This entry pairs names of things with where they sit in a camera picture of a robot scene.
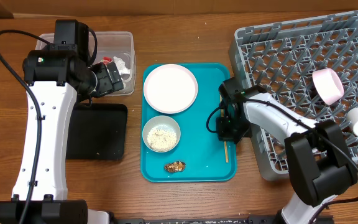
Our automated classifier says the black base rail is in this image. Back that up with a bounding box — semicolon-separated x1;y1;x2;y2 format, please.
111;215;275;224

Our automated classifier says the red snack wrapper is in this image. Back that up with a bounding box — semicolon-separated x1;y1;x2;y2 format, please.
101;57;112;65

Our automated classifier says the grey bowl with rice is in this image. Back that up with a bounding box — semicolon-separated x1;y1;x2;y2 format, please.
142;115;181;153

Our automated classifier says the white napkin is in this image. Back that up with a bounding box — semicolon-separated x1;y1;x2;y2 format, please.
113;57;131;75

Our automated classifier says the teal serving tray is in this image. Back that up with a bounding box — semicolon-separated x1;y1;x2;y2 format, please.
140;63;237;182

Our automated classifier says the brown food scrap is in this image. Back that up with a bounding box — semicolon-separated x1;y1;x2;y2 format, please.
164;161;186;173

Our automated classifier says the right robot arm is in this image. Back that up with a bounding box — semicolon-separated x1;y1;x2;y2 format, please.
215;78;358;223

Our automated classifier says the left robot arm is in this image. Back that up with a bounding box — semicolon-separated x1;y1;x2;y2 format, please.
0;19;124;223

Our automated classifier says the black tray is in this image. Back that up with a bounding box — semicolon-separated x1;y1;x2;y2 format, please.
66;104;128;161

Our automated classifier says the pink bowl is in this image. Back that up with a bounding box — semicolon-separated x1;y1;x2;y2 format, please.
312;68;344;105

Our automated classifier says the clear plastic bin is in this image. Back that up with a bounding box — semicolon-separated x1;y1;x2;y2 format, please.
35;30;136;96

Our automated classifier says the grey dishwasher rack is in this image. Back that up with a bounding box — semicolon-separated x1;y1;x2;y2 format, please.
228;8;358;182

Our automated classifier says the white round plate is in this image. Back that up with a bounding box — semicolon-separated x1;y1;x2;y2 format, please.
143;64;198;114

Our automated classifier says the wooden chopstick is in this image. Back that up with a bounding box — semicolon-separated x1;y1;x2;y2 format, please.
219;96;229;163

